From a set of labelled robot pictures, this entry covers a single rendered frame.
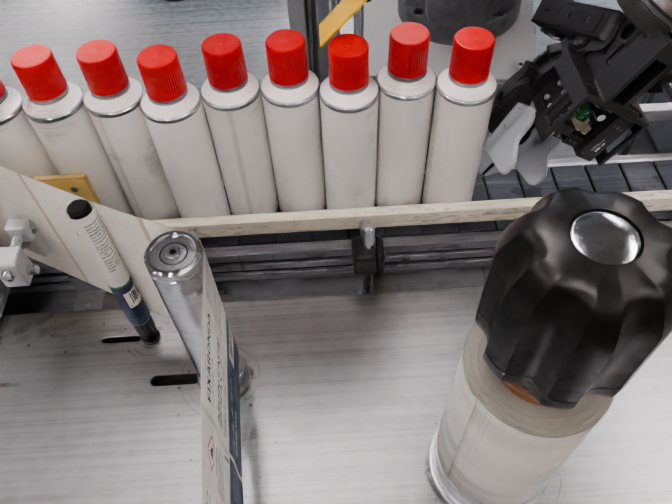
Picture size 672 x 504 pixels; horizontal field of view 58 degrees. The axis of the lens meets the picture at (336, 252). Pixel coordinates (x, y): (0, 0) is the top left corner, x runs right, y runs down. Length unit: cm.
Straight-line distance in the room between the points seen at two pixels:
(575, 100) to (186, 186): 35
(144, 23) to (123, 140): 51
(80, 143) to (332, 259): 27
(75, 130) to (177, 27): 48
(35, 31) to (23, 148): 52
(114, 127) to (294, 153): 16
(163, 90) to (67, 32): 57
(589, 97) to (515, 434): 27
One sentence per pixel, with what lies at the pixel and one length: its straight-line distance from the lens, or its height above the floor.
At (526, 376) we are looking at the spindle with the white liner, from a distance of 31.
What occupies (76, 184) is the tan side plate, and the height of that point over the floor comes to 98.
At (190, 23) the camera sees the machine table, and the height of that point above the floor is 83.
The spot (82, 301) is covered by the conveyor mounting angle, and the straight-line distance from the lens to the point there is 71.
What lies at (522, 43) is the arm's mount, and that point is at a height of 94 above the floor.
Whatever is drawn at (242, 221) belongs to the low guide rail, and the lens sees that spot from 61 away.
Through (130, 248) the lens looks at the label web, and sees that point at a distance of 48.
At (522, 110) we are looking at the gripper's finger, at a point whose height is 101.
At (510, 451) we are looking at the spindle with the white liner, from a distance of 38.
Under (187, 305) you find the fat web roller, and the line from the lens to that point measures 42.
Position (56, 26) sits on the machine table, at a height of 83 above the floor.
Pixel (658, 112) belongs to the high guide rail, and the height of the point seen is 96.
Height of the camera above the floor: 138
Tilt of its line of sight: 54 degrees down
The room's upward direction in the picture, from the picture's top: 3 degrees counter-clockwise
